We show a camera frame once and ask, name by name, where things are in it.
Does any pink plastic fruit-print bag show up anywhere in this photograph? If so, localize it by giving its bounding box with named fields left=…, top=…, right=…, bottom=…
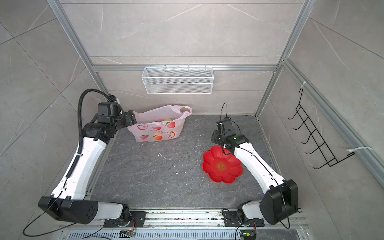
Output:
left=127, top=105, right=193, bottom=143

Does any red flower-shaped plate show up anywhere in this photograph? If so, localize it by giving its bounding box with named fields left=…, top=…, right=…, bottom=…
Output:
left=202, top=146, right=243, bottom=184

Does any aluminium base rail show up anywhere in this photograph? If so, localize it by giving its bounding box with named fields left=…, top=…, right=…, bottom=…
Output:
left=58, top=209, right=313, bottom=240

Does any black wire hook rack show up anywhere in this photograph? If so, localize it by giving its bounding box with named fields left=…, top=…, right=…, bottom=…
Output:
left=287, top=89, right=355, bottom=170

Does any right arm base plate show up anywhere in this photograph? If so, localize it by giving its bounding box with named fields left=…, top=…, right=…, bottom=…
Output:
left=221, top=209, right=265, bottom=227

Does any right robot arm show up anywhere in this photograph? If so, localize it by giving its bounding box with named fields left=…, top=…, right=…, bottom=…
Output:
left=211, top=130, right=299, bottom=229

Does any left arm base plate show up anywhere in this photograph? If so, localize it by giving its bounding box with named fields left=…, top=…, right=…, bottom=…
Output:
left=104, top=211, right=147, bottom=228

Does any white wire mesh basket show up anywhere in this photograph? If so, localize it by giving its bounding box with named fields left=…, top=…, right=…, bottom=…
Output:
left=142, top=67, right=214, bottom=95

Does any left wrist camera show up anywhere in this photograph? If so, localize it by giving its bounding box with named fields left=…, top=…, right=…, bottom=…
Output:
left=97, top=102, right=121, bottom=125

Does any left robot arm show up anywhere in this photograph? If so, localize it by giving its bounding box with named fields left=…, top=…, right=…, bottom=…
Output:
left=38, top=89, right=137, bottom=226

